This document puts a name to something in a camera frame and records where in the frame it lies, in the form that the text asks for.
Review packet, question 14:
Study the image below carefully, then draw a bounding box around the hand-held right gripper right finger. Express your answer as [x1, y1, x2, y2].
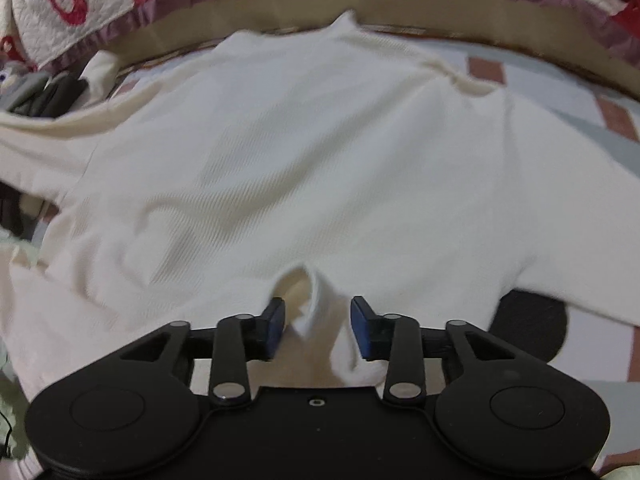
[350, 296, 521, 406]

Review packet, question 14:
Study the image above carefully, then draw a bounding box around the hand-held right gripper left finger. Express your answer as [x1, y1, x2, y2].
[119, 297, 287, 407]

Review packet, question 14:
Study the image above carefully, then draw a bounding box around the white sweatshirt with green trim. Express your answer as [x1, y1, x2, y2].
[0, 10, 640, 391]

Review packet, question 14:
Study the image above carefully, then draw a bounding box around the dark grey knit sweater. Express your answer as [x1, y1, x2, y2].
[10, 75, 88, 116]

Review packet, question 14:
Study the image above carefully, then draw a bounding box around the grey plush rabbit toy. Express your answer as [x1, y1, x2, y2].
[0, 57, 31, 96]

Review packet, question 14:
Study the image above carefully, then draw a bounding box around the checkered rug with dog print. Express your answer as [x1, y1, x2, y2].
[30, 35, 640, 386]

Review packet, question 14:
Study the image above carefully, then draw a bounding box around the beige bed base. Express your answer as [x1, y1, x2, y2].
[107, 0, 640, 101]

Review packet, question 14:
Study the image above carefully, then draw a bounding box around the cream folded garment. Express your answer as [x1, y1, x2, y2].
[82, 50, 121, 106]

